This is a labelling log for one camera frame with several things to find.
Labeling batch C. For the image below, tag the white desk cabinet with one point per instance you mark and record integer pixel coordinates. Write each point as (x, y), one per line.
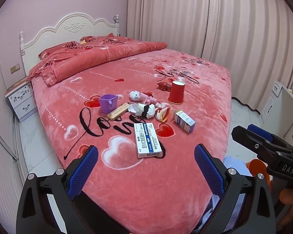
(277, 114)

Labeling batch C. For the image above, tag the white blue medicine box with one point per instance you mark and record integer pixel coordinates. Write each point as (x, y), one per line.
(147, 143)

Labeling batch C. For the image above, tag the purple silicone cup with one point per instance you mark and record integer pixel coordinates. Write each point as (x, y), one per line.
(108, 103)

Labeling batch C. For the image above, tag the orange trash bin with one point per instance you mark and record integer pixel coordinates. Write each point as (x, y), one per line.
(256, 167)

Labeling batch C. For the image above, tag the white bedside drawer cabinet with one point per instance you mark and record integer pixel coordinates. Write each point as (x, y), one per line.
(21, 97)

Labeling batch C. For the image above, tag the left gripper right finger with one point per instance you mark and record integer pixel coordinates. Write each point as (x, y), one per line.
(256, 214)

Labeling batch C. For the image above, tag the white tissue wad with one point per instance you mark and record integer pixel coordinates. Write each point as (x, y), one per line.
(142, 110)

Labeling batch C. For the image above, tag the pink plastic roller toy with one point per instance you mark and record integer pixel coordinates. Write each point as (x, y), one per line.
(145, 99)

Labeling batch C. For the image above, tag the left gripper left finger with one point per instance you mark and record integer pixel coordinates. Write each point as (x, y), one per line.
(34, 213)

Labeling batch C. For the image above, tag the pink pleated curtain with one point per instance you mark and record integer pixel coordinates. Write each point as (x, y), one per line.
(253, 39)

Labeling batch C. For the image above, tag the person's light blue trousers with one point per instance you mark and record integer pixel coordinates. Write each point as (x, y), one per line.
(240, 166)

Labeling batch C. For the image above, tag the bed with pink blanket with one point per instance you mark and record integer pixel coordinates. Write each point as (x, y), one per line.
(148, 195)

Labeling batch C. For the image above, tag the long wooden box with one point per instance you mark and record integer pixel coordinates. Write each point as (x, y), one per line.
(118, 112)

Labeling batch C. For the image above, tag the white carved headboard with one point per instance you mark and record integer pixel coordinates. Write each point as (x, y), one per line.
(71, 27)

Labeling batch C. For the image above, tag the small blue white carton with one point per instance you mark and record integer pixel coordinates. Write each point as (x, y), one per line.
(184, 121)

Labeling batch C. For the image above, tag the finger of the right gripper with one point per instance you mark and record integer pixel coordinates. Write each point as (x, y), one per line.
(261, 147)
(260, 132)

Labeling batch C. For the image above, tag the folded red duvet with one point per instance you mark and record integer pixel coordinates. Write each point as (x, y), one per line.
(66, 59)

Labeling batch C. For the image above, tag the dark red gourd toy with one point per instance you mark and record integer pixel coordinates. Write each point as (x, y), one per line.
(164, 86)

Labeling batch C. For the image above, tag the red cylindrical paper can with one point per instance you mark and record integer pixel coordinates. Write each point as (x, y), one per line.
(176, 95)

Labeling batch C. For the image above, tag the hello kitty plush toy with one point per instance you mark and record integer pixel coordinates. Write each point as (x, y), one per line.
(135, 96)

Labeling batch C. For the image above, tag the person's right hand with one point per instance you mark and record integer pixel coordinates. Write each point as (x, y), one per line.
(286, 196)

